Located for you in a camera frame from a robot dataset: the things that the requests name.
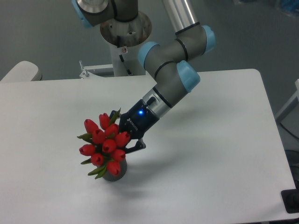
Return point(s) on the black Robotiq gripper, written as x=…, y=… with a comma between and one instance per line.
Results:
x=137, y=121

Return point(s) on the white pedestal base bracket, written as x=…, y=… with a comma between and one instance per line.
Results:
x=100, y=70

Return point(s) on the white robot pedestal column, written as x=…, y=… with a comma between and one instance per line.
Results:
x=126, y=38

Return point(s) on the blue object top right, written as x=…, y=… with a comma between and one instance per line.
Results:
x=288, y=7

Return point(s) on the white furniture frame at right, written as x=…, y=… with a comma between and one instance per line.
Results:
x=291, y=103

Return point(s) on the dark grey ribbed vase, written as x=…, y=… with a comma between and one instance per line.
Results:
x=112, y=178

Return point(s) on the black box at table corner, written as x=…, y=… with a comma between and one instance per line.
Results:
x=291, y=200

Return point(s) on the red tulip bouquet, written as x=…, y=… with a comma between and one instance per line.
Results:
x=105, y=146

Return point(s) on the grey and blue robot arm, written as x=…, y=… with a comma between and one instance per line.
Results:
x=168, y=65

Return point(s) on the beige chair armrest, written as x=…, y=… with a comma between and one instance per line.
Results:
x=24, y=71

